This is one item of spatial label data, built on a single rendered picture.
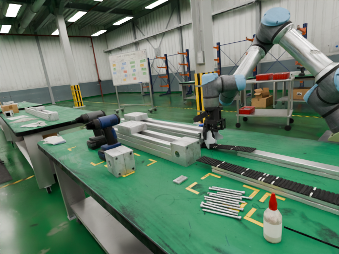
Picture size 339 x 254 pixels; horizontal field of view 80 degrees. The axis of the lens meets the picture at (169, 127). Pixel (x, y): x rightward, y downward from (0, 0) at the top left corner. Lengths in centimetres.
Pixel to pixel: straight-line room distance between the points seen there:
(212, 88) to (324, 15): 778
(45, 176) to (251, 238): 238
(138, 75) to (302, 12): 571
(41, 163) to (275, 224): 240
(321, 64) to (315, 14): 755
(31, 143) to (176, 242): 219
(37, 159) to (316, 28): 822
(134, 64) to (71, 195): 542
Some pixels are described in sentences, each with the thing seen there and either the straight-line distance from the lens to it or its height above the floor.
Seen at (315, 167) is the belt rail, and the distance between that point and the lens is 87.
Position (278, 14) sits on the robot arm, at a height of 138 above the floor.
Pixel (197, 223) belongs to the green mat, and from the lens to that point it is 60.
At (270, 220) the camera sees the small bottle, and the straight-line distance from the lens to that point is 54.
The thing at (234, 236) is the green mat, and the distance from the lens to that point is 58.
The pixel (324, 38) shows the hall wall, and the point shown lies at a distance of 850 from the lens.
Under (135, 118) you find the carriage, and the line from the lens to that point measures 146.
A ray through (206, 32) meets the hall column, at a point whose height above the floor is 185.
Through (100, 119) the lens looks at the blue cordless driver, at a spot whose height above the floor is 99.
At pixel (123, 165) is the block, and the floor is 82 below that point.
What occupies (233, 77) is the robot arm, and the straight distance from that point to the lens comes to 98.
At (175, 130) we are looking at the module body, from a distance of 115.
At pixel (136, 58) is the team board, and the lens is 676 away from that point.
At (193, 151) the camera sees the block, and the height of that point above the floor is 83.
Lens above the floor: 117
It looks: 15 degrees down
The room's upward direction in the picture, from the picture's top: 6 degrees counter-clockwise
